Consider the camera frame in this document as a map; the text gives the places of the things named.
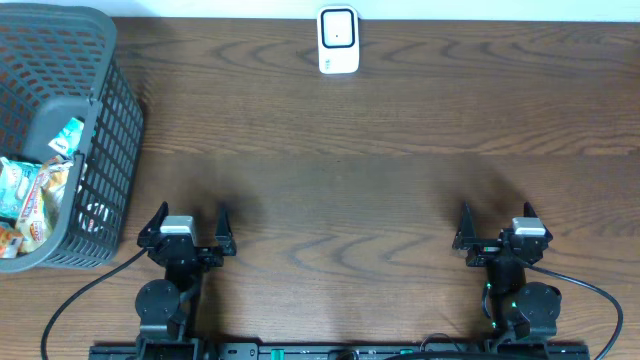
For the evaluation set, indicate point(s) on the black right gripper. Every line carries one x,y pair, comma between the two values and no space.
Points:
465,239

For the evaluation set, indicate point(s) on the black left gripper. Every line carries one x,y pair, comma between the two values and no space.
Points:
187,251

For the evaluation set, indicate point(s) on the large yellow wipes pack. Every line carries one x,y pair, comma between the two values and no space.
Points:
40,210

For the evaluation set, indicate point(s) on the teal Kleenex tissue pack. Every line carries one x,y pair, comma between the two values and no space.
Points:
67,140

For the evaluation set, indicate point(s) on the orange Kleenex tissue pack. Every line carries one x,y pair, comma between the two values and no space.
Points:
10,241

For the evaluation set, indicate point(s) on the teal crinkled snack pack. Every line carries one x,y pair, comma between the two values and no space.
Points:
17,179

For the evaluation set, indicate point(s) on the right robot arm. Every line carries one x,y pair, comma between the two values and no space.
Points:
521,312

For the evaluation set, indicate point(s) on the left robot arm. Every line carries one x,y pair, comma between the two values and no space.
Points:
167,307

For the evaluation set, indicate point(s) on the white barcode scanner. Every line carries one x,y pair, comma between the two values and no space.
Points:
338,40

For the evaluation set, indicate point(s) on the dark grey plastic basket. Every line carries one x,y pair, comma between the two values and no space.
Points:
58,63

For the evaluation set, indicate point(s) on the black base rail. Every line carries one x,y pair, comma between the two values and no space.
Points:
253,351

